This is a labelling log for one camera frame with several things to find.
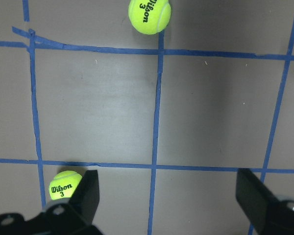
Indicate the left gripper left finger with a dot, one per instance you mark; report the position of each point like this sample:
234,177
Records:
78,210

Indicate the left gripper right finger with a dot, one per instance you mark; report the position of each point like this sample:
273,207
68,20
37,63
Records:
269,214

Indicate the tennis ball far top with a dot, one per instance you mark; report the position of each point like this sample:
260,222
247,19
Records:
64,184

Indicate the tennis ball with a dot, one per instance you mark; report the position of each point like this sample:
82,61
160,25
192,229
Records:
149,16
64,184

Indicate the tennis ball upper middle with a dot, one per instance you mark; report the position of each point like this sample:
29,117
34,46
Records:
149,16

